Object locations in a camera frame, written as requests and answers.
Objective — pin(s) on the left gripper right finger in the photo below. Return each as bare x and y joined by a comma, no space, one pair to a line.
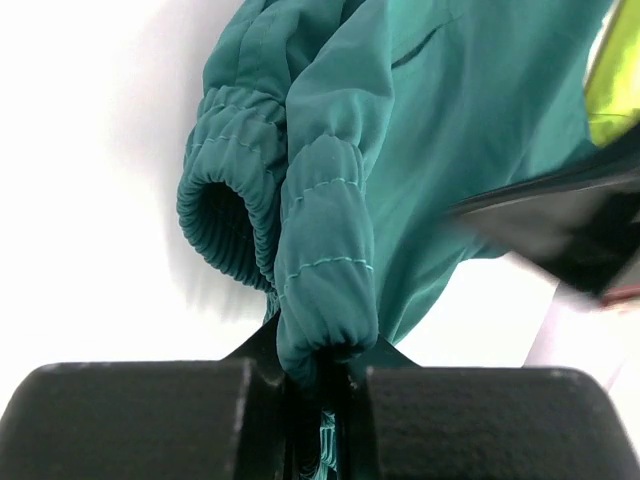
398,420

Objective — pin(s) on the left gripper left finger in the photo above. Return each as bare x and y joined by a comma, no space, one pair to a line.
178,420

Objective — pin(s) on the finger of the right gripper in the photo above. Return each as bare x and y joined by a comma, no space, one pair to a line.
580,226

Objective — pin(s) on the teal green shorts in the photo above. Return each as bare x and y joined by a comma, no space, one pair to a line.
332,137

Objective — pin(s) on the lime green folded shorts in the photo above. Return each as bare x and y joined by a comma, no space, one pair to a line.
612,87

